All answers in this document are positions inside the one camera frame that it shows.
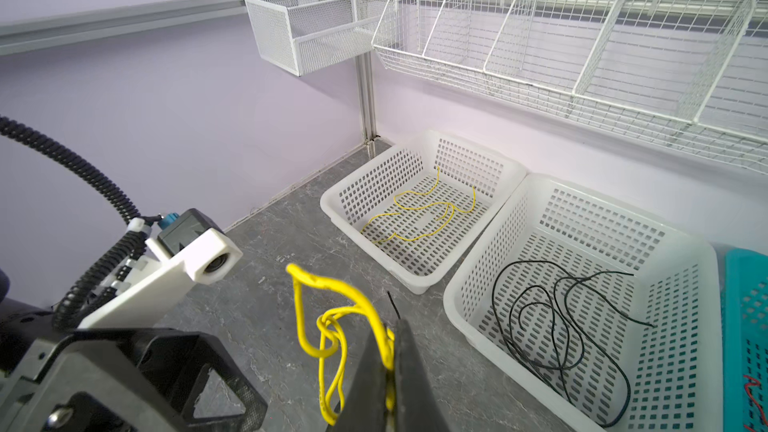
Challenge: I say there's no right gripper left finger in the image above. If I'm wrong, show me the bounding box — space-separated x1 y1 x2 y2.
328 333 388 432

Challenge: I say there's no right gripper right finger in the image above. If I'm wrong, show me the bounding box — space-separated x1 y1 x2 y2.
394 319 450 432

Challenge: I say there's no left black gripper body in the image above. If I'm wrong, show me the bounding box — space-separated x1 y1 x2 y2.
1 328 268 431

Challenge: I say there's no black cable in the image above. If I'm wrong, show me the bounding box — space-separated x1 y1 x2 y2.
490 260 656 430

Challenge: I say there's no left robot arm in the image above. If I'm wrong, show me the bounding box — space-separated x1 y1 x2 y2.
1 117 268 431

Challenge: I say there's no left white plastic basket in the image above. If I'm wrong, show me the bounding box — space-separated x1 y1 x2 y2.
320 131 528 295

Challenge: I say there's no white plastic basket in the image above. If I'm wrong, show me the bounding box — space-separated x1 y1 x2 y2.
320 131 528 295
444 174 724 431

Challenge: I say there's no middle white plastic basket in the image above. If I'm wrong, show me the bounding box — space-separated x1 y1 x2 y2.
444 174 724 431

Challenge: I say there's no teal plastic basket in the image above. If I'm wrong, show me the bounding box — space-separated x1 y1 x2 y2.
721 249 767 431

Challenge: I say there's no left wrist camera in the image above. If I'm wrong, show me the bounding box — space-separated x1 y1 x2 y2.
75 208 243 330

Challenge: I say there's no white mesh wall box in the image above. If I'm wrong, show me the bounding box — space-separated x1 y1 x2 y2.
244 0 388 77

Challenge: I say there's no long white wire rack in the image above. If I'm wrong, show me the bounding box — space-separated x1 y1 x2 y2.
372 0 767 174

